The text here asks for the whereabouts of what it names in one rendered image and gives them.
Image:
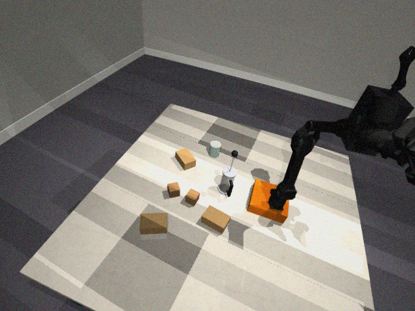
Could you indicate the glass coffee press with plunger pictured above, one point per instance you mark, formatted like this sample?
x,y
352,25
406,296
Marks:
x,y
228,176

